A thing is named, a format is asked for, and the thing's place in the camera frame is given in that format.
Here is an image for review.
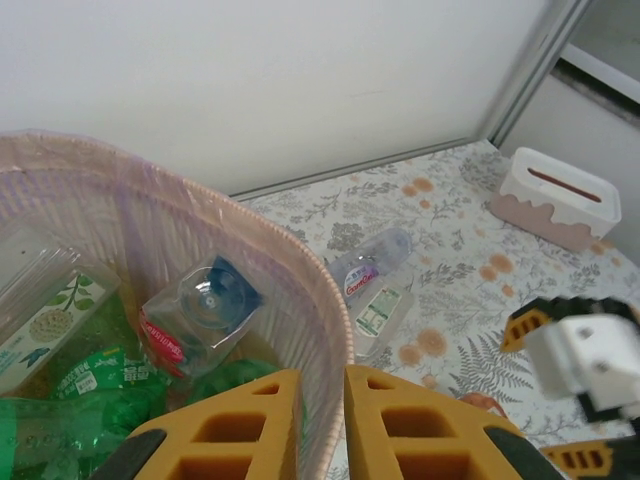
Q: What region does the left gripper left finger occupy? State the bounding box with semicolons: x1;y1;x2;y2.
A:
89;368;301;480

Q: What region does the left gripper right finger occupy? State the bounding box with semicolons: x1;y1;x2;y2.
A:
344;364;571;480

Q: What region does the copper label plastic bottle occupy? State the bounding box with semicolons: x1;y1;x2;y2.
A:
458;391;506;417

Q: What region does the clear bottle green white label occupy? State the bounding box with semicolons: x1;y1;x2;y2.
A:
349;283;417;362

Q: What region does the clear bottle red flower label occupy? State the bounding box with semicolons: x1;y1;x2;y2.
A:
138;253;265;379

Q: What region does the beige bin with pink liner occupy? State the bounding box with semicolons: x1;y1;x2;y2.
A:
0;130;356;480

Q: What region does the clear bottle red purple label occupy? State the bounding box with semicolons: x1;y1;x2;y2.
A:
327;228;414;302

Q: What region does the green bottle large green label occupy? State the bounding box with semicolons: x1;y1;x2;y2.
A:
0;344;174;480

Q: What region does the white pink tissue box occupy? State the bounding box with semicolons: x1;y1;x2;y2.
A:
488;146;623;253

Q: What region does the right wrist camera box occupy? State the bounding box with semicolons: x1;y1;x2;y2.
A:
528;313;640;401

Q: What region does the aluminium frame post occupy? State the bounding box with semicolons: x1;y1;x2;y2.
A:
467;0;601;147

